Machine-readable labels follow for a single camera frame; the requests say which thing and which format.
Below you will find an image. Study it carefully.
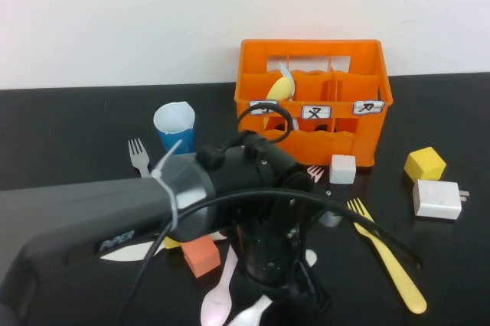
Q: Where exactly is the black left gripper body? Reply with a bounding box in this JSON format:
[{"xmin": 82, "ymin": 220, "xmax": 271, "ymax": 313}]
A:
[{"xmin": 234, "ymin": 218, "xmax": 309, "ymax": 289}]

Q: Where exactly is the white plastic cutlery piece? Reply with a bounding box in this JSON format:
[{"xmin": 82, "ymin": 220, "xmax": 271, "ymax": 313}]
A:
[{"xmin": 228, "ymin": 248, "xmax": 319, "ymax": 326}]

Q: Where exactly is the white plug charger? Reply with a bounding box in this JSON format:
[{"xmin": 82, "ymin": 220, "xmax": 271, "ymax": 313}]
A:
[{"xmin": 412, "ymin": 179, "xmax": 471, "ymax": 220}]

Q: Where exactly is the paper label marked knife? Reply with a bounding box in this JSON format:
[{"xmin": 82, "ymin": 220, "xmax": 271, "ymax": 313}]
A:
[{"xmin": 352, "ymin": 99, "xmax": 385, "ymax": 116}]

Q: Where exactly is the paper label marked spoon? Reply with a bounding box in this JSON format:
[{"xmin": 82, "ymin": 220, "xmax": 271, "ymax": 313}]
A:
[{"xmin": 249, "ymin": 99, "xmax": 279, "ymax": 116}]

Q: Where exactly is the yellow plastic fork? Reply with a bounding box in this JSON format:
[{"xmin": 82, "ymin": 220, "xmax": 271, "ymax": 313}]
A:
[{"xmin": 347, "ymin": 197, "xmax": 428, "ymax": 315}]

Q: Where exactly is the light blue plastic fork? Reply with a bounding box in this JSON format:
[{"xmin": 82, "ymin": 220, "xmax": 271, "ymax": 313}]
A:
[{"xmin": 278, "ymin": 60, "xmax": 302, "ymax": 131}]

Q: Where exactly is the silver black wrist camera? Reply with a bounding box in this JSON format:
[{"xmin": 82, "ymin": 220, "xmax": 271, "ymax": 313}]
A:
[{"xmin": 285, "ymin": 186, "xmax": 345, "ymax": 228}]

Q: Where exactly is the white foam cube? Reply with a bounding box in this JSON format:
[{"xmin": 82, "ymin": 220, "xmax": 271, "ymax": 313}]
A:
[{"xmin": 328, "ymin": 154, "xmax": 358, "ymax": 184}]

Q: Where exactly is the orange plastic cutlery holder crate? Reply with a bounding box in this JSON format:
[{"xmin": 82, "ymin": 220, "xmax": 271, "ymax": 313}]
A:
[{"xmin": 234, "ymin": 38, "xmax": 394, "ymax": 168}]

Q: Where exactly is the blue paper cone cup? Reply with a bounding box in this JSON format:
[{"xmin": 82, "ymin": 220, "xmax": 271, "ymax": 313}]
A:
[{"xmin": 153, "ymin": 101, "xmax": 197, "ymax": 155}]

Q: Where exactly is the white plastic knife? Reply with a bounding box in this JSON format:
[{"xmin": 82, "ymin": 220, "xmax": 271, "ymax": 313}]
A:
[{"xmin": 100, "ymin": 230, "xmax": 230, "ymax": 262}]

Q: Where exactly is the yellow plastic spoon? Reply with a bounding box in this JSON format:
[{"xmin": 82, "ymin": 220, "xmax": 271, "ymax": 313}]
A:
[{"xmin": 265, "ymin": 76, "xmax": 295, "ymax": 103}]

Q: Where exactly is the paper label marked fork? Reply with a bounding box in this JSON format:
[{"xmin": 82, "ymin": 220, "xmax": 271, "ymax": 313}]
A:
[{"xmin": 301, "ymin": 104, "xmax": 332, "ymax": 120}]

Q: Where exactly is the grey plastic fork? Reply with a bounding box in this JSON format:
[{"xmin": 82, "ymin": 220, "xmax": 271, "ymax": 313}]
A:
[{"xmin": 128, "ymin": 138, "xmax": 152, "ymax": 178}]

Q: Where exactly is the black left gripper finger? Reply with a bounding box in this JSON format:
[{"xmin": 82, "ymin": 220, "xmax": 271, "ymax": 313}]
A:
[
  {"xmin": 296, "ymin": 256, "xmax": 332, "ymax": 314},
  {"xmin": 263, "ymin": 287, "xmax": 313, "ymax": 318}
]

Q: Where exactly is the pink plastic spoon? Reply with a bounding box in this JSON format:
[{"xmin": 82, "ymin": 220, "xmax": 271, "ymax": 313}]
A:
[{"xmin": 201, "ymin": 245, "xmax": 239, "ymax": 326}]

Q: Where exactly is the pink plastic fork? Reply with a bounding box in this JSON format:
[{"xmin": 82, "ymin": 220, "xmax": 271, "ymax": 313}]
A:
[{"xmin": 307, "ymin": 165, "xmax": 325, "ymax": 184}]

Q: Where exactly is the orange foam cube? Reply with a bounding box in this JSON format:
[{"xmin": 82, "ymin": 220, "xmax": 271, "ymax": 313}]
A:
[{"xmin": 181, "ymin": 236, "xmax": 222, "ymax": 279}]

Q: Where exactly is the white zip tie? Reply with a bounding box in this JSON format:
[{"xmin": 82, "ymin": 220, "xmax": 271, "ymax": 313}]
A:
[{"xmin": 150, "ymin": 139, "xmax": 184, "ymax": 228}]

